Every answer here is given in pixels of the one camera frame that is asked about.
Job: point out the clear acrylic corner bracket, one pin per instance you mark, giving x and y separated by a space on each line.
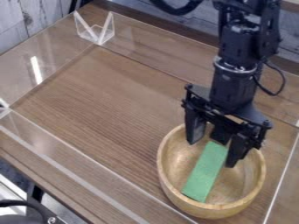
95 33

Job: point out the clear acrylic front wall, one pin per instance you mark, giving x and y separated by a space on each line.
100 195

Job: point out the wooden bowl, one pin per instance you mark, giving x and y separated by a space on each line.
238 184

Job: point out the black table leg bracket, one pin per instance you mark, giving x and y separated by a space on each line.
35 194

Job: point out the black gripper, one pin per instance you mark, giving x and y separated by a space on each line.
227 107

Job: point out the small black square block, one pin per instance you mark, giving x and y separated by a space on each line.
220 135

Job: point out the green foam stick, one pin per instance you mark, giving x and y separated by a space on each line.
204 172

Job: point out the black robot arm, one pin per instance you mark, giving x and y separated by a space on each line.
249 41

